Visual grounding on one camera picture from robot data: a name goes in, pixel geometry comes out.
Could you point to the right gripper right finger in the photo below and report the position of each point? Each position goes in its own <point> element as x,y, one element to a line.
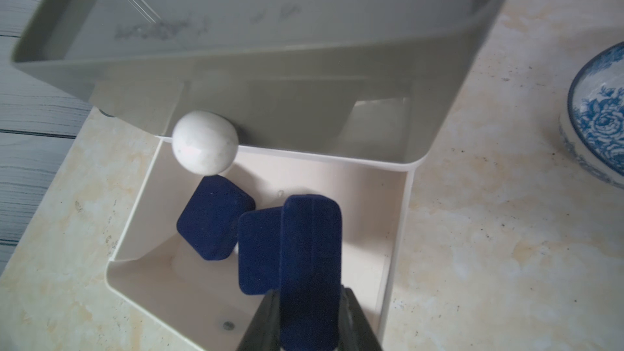
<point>355,333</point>

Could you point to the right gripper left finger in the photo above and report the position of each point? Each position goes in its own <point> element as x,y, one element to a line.
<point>264,330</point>

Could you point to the white drawer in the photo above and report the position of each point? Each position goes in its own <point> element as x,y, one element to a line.
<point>204,302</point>

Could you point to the three-tier drawer cabinet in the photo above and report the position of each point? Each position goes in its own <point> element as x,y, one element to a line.
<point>368,80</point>

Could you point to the navy blue brooch box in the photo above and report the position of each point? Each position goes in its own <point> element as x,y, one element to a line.
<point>209,222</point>
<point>310,273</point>
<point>259,251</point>

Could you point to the blue white ceramic bowl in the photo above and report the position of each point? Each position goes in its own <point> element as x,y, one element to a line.
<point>591,126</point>

